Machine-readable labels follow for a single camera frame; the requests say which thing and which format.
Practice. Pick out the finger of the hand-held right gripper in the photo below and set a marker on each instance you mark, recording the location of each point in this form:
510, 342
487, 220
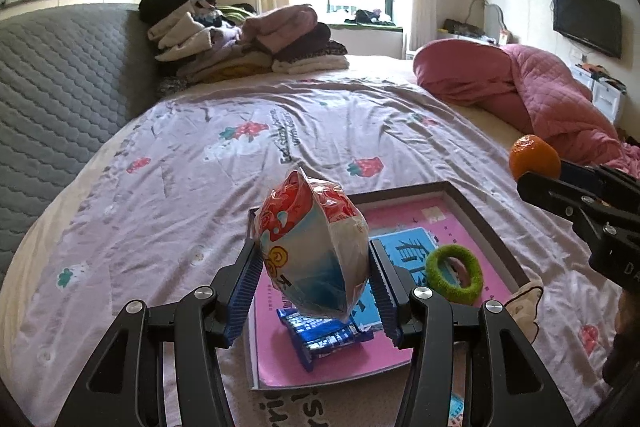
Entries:
550, 197
580, 172

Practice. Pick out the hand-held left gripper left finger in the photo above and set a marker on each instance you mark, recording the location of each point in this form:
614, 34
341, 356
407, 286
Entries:
245, 292

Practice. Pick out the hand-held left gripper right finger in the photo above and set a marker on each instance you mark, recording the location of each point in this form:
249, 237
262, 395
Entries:
382, 292

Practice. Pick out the orange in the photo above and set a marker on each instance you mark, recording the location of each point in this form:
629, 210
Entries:
532, 157

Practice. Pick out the blue snack packet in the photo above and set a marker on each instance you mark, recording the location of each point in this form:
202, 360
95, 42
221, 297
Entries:
320, 337

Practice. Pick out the plastic-wrapped snack cup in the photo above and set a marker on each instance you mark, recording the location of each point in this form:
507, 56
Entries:
310, 247

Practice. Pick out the grey cardboard box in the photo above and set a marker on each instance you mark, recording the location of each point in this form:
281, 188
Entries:
400, 197

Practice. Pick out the white plush toy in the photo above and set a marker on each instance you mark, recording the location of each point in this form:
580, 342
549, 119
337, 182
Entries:
522, 307

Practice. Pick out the pink and blue book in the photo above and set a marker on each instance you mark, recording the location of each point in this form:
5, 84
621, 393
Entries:
280, 357

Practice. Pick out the white storage cabinet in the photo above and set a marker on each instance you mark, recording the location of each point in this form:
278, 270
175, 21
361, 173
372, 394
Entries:
605, 99

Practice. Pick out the pink quilt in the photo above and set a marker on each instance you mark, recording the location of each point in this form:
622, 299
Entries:
540, 97

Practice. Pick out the strawberry printed bed sheet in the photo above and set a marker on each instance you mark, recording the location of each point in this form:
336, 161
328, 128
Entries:
175, 207

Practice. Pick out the black television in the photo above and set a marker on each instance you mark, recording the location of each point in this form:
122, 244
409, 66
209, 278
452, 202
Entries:
585, 19

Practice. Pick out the dark cloth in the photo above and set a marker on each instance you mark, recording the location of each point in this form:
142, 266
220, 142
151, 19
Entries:
367, 16

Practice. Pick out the pile of folded clothes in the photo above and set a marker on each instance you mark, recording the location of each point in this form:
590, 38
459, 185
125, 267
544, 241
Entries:
280, 32

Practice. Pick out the grey quilted headboard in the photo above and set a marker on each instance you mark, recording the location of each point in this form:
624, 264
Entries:
60, 97

